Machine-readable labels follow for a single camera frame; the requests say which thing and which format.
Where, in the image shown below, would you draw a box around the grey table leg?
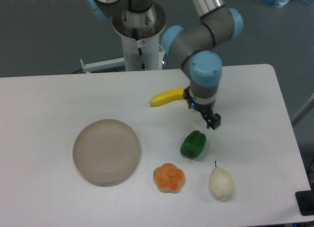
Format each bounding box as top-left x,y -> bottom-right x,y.
290,93 -> 314,127

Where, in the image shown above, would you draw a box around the black device at table edge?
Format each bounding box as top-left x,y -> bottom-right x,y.
295,190 -> 314,216

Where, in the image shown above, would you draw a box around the orange knotted bread roll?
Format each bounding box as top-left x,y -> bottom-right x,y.
153,163 -> 185,193

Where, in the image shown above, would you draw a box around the green bell pepper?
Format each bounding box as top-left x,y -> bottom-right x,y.
180,130 -> 207,158

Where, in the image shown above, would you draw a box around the yellow banana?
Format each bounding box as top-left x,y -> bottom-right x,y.
149,88 -> 185,107

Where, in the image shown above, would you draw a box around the beige round plate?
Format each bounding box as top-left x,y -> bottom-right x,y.
73,119 -> 141,186

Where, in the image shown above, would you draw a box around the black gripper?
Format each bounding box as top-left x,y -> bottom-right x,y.
183,87 -> 221,130

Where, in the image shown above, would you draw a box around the white pear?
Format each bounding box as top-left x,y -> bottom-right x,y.
209,161 -> 235,201

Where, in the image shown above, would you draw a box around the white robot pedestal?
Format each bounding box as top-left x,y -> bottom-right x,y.
81,2 -> 166,73

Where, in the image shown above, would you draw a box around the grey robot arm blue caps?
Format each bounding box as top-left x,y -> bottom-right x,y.
88,0 -> 243,129

